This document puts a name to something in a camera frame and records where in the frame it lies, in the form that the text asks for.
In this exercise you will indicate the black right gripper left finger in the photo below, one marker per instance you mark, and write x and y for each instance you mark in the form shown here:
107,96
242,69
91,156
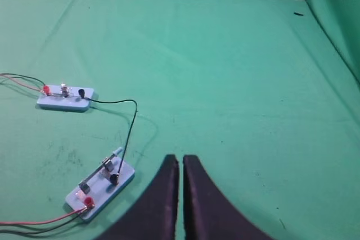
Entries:
154,214

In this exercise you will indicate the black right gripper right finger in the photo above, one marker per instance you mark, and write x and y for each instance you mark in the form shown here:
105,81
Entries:
207,213

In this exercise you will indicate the blue knife switch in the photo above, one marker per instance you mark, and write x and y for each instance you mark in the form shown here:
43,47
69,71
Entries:
101,186

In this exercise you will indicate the blue bulb holder board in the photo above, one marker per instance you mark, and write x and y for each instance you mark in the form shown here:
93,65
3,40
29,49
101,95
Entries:
65,98

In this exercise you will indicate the green table cloth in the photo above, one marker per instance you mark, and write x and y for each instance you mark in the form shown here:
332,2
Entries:
253,87

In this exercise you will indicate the black wire bulb to switch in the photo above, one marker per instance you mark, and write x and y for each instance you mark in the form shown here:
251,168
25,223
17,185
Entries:
130,127

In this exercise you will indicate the black wire rheostat to right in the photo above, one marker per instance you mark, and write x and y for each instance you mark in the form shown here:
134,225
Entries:
36,231

